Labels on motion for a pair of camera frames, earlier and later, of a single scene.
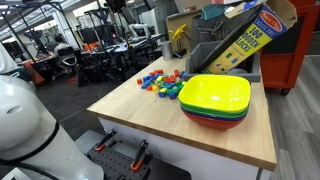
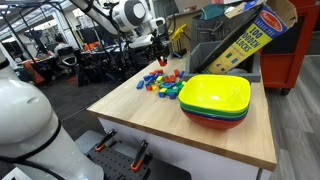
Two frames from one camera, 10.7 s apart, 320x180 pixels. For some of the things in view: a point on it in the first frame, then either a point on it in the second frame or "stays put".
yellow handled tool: x=178 y=51 stays put
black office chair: x=68 y=56 stays put
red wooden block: x=139 y=81 to x=163 y=63
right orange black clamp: x=138 y=159 stays put
